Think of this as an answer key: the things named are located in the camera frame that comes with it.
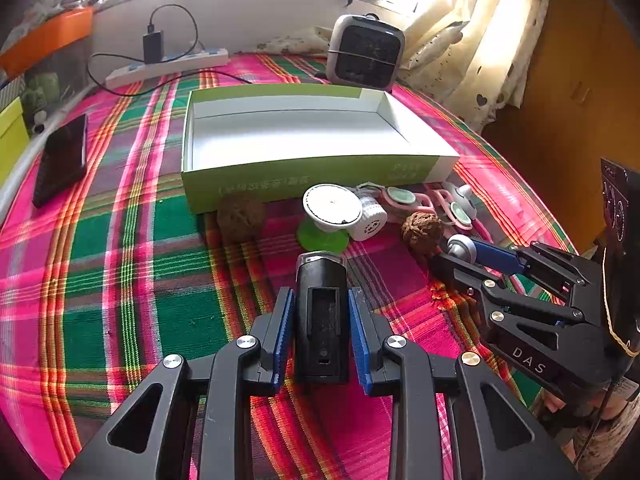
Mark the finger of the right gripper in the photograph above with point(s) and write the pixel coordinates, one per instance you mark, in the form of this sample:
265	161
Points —
493	296
567	276

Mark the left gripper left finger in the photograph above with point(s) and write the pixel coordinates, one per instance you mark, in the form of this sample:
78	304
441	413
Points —
204	400

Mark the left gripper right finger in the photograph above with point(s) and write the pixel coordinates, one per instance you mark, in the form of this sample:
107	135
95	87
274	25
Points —
491	434

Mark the grey dome panda toy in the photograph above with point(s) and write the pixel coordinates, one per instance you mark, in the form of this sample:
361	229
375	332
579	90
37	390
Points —
462	247

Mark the pink clip green pad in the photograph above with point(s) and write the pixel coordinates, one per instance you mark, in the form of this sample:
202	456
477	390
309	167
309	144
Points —
404	202
448	210

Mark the brown walnut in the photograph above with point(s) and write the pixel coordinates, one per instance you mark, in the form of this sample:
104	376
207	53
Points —
422	233
240	217

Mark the small white mushroom knob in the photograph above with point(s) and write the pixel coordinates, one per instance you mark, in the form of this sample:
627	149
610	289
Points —
461	195

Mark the white cylindrical cap device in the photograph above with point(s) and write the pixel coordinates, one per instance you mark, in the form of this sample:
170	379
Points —
372	220

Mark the black rectangular device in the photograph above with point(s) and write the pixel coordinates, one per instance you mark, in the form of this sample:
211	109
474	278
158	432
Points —
321	319

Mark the white disc green base massager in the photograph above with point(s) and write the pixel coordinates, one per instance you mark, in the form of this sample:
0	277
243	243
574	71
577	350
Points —
330	211

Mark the wooden wardrobe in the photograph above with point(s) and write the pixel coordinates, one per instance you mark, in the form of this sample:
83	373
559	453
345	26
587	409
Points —
581	105

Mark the plaid pink green blanket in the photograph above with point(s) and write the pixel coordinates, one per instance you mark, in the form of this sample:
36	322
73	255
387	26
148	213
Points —
100	284

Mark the cream heart pattern curtain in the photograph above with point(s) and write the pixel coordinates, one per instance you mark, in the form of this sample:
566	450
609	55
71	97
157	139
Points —
470	56

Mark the grey portable heater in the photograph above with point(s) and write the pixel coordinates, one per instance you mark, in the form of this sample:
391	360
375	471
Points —
364	52

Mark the green and white cardboard box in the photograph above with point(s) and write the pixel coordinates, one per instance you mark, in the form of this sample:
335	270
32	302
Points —
277	140

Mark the black smartphone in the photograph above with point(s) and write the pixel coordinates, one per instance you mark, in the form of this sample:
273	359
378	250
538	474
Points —
63	161

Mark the yellow green box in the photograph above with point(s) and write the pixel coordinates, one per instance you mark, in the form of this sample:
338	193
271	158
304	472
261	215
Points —
13	137

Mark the white power strip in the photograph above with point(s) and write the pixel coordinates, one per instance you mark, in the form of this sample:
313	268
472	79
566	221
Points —
139	72

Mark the black charger adapter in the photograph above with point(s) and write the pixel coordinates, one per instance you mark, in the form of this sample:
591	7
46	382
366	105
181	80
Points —
153	46

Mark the orange tray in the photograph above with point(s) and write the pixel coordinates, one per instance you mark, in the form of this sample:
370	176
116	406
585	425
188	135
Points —
54	34

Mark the black camera box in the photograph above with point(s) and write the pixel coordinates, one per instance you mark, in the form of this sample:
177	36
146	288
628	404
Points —
620	190

